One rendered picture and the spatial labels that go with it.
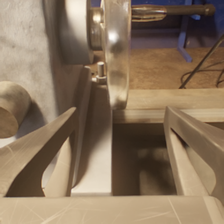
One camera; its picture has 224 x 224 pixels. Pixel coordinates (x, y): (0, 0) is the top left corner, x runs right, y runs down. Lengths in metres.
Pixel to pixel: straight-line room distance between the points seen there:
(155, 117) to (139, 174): 0.15
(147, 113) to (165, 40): 3.05
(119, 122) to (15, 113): 0.35
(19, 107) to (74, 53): 0.10
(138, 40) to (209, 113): 2.96
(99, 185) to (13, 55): 0.18
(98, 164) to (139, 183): 0.25
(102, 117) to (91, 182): 0.13
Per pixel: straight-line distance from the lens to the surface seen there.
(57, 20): 0.27
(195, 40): 3.70
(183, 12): 3.00
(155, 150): 0.61
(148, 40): 3.50
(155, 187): 0.54
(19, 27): 0.24
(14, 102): 0.22
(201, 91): 0.70
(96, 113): 0.38
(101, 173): 0.29
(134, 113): 0.54
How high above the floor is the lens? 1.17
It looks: 37 degrees down
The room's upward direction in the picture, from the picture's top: 1 degrees counter-clockwise
